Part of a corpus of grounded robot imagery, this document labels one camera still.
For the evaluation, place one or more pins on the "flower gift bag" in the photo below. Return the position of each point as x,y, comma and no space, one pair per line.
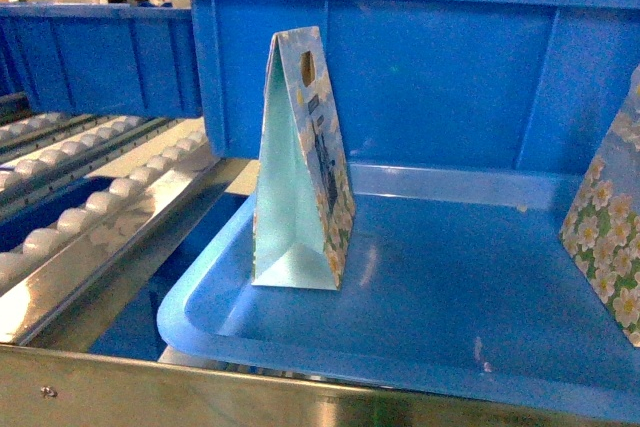
601,228
304,205

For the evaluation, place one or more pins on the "white roller conveyor track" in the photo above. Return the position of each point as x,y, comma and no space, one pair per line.
43,243

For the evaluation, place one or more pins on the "tall blue plastic crate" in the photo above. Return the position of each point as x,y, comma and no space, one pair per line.
528,85

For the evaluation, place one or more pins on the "blue plastic tray bin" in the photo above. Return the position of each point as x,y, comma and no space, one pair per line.
455,283

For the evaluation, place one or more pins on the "left blue plastic crate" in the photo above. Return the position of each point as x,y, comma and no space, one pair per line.
112,59

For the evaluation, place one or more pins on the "steel rack front rail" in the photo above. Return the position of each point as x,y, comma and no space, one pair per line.
53,388

